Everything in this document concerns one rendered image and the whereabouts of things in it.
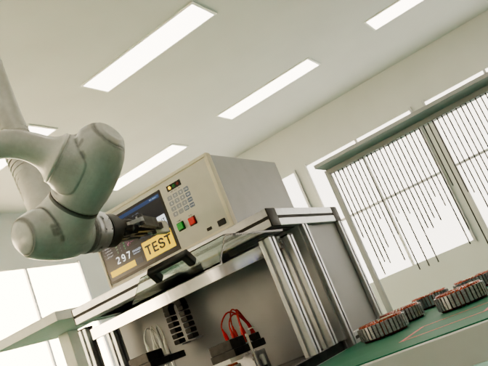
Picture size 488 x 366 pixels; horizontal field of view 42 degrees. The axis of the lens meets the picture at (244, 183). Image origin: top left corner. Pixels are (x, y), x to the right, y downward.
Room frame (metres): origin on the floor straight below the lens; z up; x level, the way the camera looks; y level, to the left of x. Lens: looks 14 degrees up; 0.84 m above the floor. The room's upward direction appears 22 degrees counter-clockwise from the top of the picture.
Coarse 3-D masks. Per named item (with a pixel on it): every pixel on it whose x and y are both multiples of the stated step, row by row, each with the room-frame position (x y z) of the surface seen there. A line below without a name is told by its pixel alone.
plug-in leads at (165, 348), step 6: (150, 330) 1.68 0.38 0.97; (156, 330) 1.67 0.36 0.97; (162, 330) 1.69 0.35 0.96; (144, 336) 1.69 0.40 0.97; (156, 336) 1.71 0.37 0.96; (156, 342) 1.70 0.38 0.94; (162, 342) 1.66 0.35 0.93; (156, 348) 1.67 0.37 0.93; (162, 348) 1.66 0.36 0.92; (168, 348) 1.69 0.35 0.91
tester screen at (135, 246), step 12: (144, 204) 1.62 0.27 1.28; (156, 204) 1.60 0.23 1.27; (120, 216) 1.66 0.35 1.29; (132, 216) 1.64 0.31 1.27; (156, 216) 1.61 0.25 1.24; (132, 240) 1.65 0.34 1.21; (144, 240) 1.64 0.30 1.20; (108, 252) 1.69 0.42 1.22; (120, 252) 1.68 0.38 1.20; (132, 252) 1.66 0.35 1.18; (108, 264) 1.70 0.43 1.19; (120, 264) 1.68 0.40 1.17; (144, 264) 1.65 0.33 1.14; (120, 276) 1.69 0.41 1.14
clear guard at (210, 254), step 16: (224, 240) 1.32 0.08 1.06; (240, 240) 1.40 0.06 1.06; (256, 240) 1.49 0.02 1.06; (208, 256) 1.25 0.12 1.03; (224, 256) 1.54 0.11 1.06; (160, 272) 1.33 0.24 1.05; (176, 272) 1.29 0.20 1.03; (192, 272) 1.25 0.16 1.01; (144, 288) 1.34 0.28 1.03; (160, 288) 1.29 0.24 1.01
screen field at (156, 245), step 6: (168, 234) 1.60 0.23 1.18; (150, 240) 1.63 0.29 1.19; (156, 240) 1.62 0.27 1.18; (162, 240) 1.61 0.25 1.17; (168, 240) 1.60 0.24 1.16; (174, 240) 1.60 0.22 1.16; (144, 246) 1.64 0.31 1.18; (150, 246) 1.63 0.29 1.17; (156, 246) 1.62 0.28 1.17; (162, 246) 1.62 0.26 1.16; (168, 246) 1.61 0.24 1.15; (144, 252) 1.64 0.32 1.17; (150, 252) 1.63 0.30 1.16; (156, 252) 1.63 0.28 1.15; (162, 252) 1.62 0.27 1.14; (150, 258) 1.64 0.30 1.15
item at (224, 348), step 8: (240, 336) 1.52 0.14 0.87; (224, 344) 1.48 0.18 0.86; (232, 344) 1.48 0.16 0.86; (240, 344) 1.51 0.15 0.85; (256, 344) 1.56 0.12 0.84; (216, 352) 1.50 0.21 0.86; (224, 352) 1.49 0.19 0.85; (232, 352) 1.48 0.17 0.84; (240, 352) 1.49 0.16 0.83; (248, 352) 1.58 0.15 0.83; (216, 360) 1.50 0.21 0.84; (224, 360) 1.49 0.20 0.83; (232, 360) 1.46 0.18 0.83
